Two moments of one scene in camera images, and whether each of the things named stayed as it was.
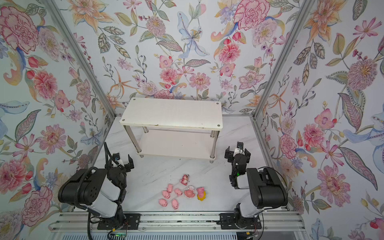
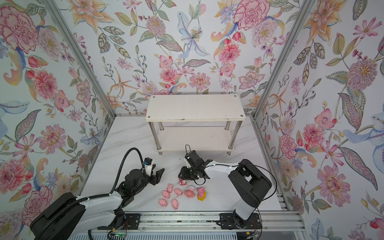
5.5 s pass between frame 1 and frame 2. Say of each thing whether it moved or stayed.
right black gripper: moved
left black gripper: moved
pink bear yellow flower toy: stayed
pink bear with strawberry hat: stayed
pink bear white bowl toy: stayed
